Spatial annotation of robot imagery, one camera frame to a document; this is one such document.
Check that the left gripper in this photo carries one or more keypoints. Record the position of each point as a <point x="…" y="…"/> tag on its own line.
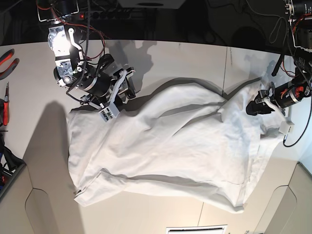
<point x="278" y="98"/>

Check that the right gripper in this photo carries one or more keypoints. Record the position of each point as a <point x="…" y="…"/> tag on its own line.
<point x="100" y="88"/>

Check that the white t-shirt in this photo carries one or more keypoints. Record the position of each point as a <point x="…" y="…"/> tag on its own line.
<point x="185" y="141"/>

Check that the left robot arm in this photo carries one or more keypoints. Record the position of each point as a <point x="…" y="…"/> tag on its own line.
<point x="295" y="60"/>

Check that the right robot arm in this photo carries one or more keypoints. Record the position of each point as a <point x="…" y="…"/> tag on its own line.
<point x="80" y="57"/>

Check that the black power strip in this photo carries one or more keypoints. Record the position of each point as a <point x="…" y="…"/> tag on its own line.
<point x="111" y="15"/>

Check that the white vent grille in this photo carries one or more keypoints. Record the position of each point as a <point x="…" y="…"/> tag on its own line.
<point x="218" y="229"/>

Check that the black bag at left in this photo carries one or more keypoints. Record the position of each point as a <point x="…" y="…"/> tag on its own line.
<point x="10" y="166"/>

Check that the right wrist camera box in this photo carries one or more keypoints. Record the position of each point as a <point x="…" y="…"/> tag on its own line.
<point x="108" y="111"/>

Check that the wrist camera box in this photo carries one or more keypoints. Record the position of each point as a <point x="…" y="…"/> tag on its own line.
<point x="108" y="111"/>
<point x="286" y="127"/>

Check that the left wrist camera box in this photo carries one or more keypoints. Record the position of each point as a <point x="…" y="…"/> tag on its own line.
<point x="286" y="127"/>

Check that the red handled cutter tool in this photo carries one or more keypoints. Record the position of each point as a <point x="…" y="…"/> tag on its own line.
<point x="6" y="106"/>

